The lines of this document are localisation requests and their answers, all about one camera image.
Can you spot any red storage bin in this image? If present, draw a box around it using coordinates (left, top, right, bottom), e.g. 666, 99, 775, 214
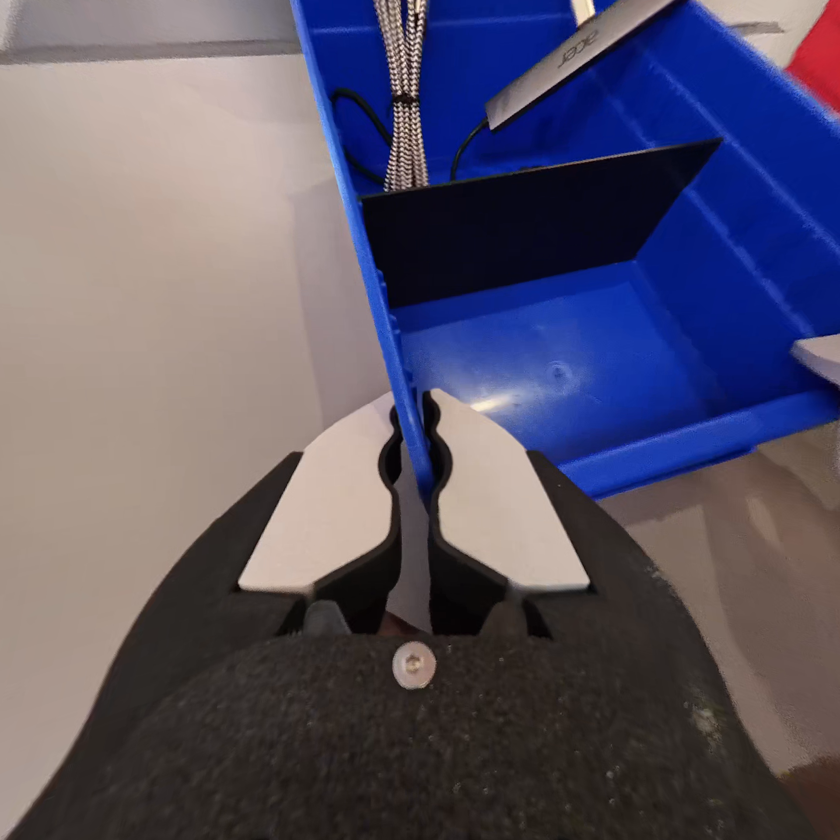
784, 0, 840, 116

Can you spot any grey white braided cable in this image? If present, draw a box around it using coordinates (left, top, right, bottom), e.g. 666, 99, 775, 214
374, 0, 431, 193

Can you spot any grey USB hub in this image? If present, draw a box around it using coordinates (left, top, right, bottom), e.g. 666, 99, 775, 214
449, 0, 677, 181

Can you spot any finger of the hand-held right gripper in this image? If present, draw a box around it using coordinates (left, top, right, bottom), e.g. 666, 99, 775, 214
791, 338, 840, 388

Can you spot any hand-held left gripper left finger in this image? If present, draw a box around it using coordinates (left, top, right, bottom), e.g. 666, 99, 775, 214
238, 394, 403, 598

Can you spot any blue storage bin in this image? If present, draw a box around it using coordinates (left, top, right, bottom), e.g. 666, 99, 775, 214
289, 0, 840, 503

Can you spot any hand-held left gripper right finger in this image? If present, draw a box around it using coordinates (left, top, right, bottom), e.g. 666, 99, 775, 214
423, 389, 592, 601

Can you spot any black cable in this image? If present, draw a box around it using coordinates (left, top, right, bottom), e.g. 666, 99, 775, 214
330, 87, 395, 189

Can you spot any black bin divider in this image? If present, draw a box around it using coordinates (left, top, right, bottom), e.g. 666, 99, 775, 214
361, 138, 723, 309

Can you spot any grey desk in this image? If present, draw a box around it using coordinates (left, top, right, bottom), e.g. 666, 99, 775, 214
0, 0, 840, 840

